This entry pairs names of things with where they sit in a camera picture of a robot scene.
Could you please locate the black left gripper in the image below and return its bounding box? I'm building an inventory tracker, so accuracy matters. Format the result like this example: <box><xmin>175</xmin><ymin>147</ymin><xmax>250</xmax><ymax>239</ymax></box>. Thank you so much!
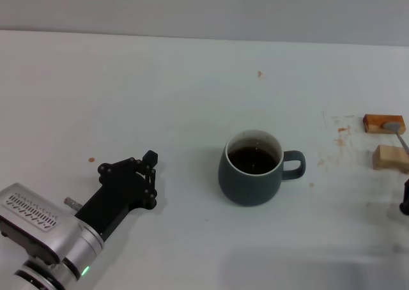
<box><xmin>75</xmin><ymin>149</ymin><xmax>158</xmax><ymax>241</ymax></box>

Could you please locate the pink handled metal spoon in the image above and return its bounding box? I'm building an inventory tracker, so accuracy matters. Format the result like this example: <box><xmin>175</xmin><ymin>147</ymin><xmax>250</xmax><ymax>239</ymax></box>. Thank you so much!
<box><xmin>383</xmin><ymin>121</ymin><xmax>409</xmax><ymax>156</ymax></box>

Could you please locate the grey ceramic coffee cup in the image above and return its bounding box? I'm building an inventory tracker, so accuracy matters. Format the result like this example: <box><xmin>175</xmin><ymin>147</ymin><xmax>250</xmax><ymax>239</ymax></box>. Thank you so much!
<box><xmin>217</xmin><ymin>129</ymin><xmax>307</xmax><ymax>208</ymax></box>

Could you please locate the light wooden block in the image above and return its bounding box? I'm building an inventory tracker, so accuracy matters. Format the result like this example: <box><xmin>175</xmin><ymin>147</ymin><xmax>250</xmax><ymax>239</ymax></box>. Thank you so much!
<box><xmin>372</xmin><ymin>144</ymin><xmax>409</xmax><ymax>172</ymax></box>

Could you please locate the left wrist metal connector stub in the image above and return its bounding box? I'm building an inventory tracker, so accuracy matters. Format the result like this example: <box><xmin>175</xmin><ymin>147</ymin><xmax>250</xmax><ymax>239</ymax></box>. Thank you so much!
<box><xmin>63</xmin><ymin>197</ymin><xmax>81</xmax><ymax>211</ymax></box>

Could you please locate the dark orange wooden block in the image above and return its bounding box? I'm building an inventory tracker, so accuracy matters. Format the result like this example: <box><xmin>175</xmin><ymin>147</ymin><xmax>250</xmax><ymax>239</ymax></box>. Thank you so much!
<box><xmin>362</xmin><ymin>113</ymin><xmax>406</xmax><ymax>134</ymax></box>

